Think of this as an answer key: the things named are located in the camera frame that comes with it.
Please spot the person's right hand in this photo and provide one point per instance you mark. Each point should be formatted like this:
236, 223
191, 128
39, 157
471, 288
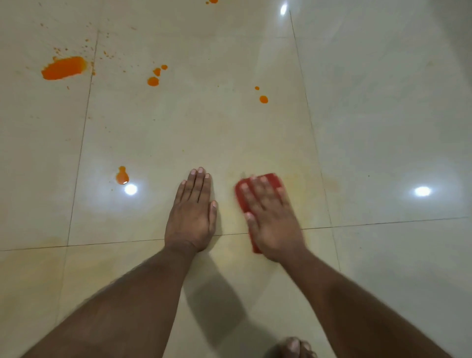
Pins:
273, 225

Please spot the orange liquid spill drops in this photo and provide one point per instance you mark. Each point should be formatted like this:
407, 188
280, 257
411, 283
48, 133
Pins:
64, 68

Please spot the cream tiled floor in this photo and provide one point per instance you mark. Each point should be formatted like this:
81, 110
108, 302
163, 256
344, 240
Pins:
368, 129

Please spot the person's right forearm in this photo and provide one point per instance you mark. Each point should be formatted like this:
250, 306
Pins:
350, 313

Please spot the person's left hand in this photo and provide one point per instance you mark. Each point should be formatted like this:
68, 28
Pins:
191, 221

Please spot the red cloth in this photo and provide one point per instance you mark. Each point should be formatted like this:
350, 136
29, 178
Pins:
274, 179

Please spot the person's left forearm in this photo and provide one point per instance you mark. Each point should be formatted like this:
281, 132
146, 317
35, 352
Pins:
121, 310

